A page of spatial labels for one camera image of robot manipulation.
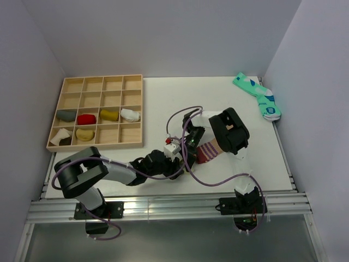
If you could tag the aluminium frame rail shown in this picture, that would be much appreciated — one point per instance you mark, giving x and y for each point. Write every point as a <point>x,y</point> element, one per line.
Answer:
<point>170,207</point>

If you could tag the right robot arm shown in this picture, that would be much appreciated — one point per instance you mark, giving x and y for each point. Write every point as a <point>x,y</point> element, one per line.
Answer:
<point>206,134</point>

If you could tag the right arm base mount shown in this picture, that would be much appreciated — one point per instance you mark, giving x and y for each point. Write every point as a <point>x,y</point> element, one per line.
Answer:
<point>248,209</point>

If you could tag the red rolled sock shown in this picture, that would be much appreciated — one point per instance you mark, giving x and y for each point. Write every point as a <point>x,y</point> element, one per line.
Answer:
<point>86,119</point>

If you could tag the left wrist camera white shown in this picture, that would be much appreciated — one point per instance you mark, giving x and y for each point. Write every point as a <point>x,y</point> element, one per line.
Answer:
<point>171,148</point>

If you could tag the white and brown rolled sock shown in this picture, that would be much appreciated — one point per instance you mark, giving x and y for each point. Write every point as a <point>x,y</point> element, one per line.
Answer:
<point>60,135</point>

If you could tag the tan maroon striped sock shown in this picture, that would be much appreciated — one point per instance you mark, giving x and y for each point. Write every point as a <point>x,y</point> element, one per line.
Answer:
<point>208,151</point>

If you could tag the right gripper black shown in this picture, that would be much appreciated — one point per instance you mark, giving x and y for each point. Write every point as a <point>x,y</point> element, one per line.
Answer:
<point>190,156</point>

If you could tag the grey rolled sock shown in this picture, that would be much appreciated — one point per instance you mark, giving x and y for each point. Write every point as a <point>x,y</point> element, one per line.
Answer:
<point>66,115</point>

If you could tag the teal patterned sock pair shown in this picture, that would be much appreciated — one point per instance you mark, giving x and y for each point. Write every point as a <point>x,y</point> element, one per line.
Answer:
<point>264,96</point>

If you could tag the wooden compartment tray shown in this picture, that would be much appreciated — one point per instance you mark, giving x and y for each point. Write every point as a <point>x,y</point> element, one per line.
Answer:
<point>89,95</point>

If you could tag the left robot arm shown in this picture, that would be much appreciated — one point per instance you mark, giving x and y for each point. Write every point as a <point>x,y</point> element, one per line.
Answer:
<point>76,175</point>

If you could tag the mustard yellow rolled sock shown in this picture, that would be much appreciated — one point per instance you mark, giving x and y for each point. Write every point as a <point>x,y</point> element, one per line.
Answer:
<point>109,115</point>

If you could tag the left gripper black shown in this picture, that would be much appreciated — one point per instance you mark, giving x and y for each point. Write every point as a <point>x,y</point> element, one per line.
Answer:
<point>173,166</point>

